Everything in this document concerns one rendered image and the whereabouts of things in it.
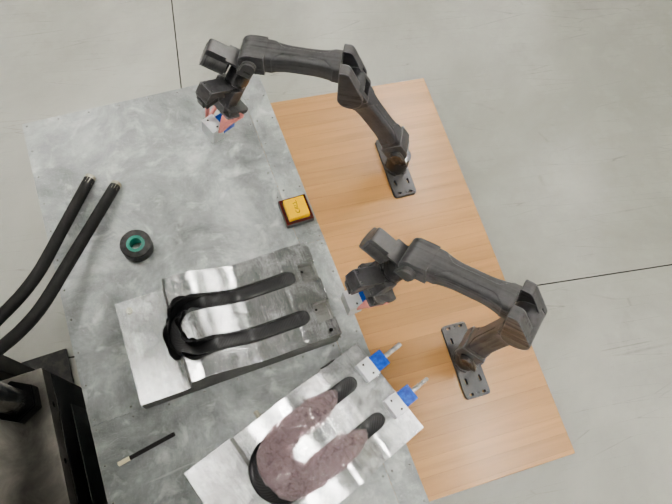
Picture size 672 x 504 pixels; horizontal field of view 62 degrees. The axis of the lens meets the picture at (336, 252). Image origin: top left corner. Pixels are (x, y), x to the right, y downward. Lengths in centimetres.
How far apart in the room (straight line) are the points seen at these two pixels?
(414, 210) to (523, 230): 113
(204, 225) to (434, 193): 68
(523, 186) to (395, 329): 147
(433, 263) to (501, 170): 172
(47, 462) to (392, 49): 240
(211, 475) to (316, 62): 95
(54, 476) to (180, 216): 70
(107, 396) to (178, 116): 82
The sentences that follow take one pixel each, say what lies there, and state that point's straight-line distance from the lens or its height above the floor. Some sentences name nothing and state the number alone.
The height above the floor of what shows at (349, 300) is 96.
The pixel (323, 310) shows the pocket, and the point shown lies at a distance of 145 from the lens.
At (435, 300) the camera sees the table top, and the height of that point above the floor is 80.
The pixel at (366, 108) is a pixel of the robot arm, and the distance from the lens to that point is 146.
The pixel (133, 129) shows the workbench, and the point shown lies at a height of 80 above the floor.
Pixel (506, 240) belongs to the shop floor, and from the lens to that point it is 267.
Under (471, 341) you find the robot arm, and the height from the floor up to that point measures 98.
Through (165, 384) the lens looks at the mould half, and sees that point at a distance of 143.
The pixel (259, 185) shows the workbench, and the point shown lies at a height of 80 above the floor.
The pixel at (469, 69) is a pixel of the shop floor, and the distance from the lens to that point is 313.
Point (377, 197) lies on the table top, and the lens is 167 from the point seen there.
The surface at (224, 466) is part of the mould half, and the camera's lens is 134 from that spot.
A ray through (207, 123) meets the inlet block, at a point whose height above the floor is 96.
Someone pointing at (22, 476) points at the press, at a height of 79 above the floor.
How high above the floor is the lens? 225
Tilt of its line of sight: 67 degrees down
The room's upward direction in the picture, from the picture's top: 18 degrees clockwise
